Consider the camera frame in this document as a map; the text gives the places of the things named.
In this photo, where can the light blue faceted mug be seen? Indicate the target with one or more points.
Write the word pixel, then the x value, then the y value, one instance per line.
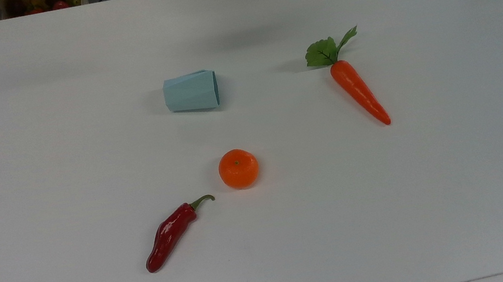
pixel 191 92

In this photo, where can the box of toy fruit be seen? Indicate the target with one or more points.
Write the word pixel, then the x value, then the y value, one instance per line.
pixel 38 2

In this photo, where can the orange toy carrot with leaves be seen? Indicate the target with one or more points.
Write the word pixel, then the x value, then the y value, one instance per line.
pixel 358 86

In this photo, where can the orange toy mandarin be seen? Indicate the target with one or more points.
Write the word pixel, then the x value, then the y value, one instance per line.
pixel 239 168

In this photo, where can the red toy chili pepper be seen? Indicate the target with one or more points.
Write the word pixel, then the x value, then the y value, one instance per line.
pixel 170 234

